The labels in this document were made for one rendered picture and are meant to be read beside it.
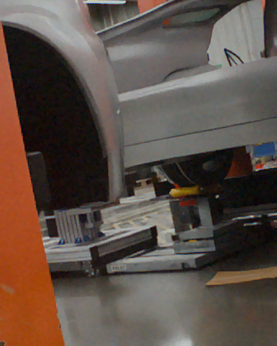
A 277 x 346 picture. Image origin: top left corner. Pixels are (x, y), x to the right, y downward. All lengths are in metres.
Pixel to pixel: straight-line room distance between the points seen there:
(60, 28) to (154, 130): 2.23
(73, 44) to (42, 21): 0.14
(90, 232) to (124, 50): 1.73
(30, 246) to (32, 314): 0.13
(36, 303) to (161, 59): 4.19
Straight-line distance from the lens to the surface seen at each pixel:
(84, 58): 2.52
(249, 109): 4.23
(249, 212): 6.27
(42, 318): 1.56
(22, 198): 1.54
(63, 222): 6.49
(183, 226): 6.71
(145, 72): 5.46
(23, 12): 2.36
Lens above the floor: 0.91
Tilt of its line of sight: 3 degrees down
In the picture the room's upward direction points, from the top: 11 degrees counter-clockwise
